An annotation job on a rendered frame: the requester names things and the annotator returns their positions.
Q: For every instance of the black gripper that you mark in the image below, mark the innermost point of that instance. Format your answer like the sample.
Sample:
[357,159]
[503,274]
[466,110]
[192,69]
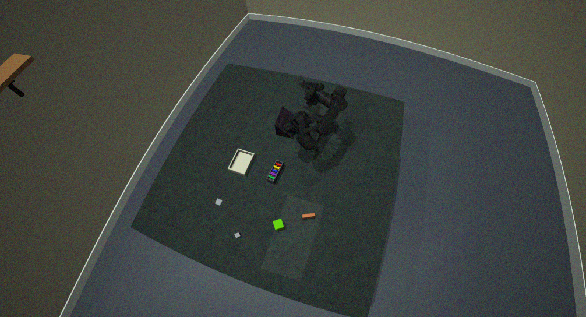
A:
[314,90]

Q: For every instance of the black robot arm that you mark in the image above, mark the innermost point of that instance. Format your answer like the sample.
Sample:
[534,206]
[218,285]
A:
[300,121]

